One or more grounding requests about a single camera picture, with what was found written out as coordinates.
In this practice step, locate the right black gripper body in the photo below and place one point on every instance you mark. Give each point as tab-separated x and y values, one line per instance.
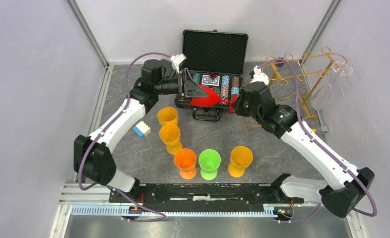
243	109

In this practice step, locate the clear wine glass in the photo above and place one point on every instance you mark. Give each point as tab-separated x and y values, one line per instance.
320	97

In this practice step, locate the purple small block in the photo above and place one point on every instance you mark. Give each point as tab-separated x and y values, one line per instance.
280	62

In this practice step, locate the playing card deck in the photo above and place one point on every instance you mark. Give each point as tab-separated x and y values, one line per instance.
210	81

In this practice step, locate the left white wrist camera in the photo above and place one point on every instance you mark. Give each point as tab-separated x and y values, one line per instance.
177	60

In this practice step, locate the green plastic wine glass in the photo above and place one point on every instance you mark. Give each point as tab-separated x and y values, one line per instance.
209	162

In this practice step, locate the orange plastic wine glass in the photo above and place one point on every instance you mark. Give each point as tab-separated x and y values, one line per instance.
185	161

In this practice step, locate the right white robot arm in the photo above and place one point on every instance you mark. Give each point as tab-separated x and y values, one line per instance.
344	187

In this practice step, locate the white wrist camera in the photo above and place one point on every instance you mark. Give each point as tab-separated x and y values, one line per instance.
177	60
257	75

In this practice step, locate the blue white toy brick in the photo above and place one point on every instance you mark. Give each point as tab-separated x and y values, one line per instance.
142	129

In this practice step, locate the yellow wine glass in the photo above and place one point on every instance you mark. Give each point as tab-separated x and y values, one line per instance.
168	115
170	135
240	158

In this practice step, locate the gold wine glass rack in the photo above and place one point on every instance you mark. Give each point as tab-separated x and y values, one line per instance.
304	96

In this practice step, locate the yellow wine glass right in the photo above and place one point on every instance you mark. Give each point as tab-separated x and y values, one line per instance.
240	158

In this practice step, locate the yellow wine glass middle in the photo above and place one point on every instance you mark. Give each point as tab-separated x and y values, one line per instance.
170	135

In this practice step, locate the red plastic wine glass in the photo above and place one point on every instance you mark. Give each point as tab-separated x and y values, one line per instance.
211	99

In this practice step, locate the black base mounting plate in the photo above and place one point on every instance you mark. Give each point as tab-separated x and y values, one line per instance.
209	197

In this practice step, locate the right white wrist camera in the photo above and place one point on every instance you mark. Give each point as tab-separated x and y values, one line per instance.
257	75

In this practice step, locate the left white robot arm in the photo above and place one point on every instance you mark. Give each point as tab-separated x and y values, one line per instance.
93	160

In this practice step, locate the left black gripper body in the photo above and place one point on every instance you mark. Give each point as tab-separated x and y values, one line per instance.
171	86

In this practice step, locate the yellow wine glass back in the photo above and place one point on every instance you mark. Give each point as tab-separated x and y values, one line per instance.
168	115

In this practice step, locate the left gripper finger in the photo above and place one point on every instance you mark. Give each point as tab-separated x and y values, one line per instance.
187	77
193	90

